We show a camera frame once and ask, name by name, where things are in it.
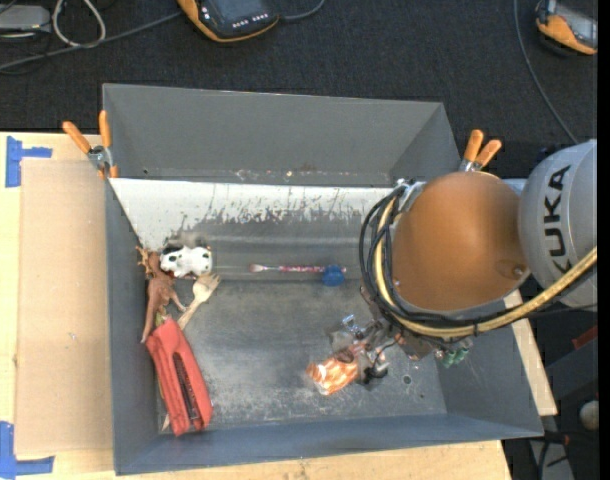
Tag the brown cardboard board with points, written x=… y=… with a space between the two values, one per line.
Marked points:
x=60 y=308

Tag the pale wooden fork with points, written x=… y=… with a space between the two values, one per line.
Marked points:
x=201 y=293

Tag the red stapler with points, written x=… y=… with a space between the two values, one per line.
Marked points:
x=177 y=378

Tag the orange shiny foil packet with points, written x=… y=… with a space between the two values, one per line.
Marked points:
x=333 y=374

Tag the grey metal bin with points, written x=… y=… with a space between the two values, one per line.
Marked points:
x=285 y=348

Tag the black and white toy cow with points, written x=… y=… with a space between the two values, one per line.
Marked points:
x=187 y=261

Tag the brown toy dinosaur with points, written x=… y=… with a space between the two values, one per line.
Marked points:
x=159 y=293

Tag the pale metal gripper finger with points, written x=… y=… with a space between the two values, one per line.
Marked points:
x=373 y=367
x=346 y=332

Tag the pink brush with blue end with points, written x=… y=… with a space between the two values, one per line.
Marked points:
x=305 y=269

